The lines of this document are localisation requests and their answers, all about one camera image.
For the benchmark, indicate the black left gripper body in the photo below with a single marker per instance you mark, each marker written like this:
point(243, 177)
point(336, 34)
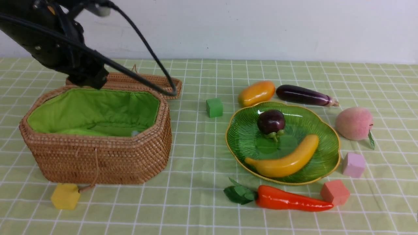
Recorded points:
point(80, 66)

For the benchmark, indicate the orange yellow toy mango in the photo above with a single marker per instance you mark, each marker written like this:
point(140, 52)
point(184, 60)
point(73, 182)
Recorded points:
point(258, 92)

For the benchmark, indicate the dark purple toy mangosteen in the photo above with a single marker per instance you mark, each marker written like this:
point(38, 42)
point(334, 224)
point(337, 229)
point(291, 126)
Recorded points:
point(271, 124)

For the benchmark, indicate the purple toy eggplant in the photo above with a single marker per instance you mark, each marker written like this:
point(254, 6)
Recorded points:
point(297, 94)

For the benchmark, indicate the yellow toy banana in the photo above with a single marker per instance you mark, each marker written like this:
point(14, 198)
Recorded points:
point(287, 165)

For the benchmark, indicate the orange toy carrot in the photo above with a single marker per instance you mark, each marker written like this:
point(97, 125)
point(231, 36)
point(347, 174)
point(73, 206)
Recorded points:
point(269, 197)

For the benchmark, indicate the pink toy peach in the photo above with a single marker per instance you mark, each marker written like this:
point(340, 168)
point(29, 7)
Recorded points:
point(355, 123)

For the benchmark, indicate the green toy bitter gourd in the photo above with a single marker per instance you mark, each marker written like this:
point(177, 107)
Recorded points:
point(81, 131)

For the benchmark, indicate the brown wicker basket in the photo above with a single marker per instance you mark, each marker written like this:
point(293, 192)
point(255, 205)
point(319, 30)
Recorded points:
point(137, 122)

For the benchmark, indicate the yellow foam cube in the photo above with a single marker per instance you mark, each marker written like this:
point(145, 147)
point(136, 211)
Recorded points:
point(65, 196)

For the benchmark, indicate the green foam cube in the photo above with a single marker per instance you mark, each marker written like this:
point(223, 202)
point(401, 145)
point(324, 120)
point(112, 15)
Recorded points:
point(214, 107)

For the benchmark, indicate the green leaf-shaped plate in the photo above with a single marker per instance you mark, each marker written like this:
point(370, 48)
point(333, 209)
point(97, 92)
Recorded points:
point(244, 139)

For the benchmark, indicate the red foam cube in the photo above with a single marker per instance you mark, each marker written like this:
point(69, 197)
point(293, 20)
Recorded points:
point(335, 192)

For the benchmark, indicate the pink foam cube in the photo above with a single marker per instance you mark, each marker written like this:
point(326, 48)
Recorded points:
point(353, 165)

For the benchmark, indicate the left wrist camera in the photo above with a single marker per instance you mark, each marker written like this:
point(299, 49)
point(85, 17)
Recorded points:
point(99, 8)

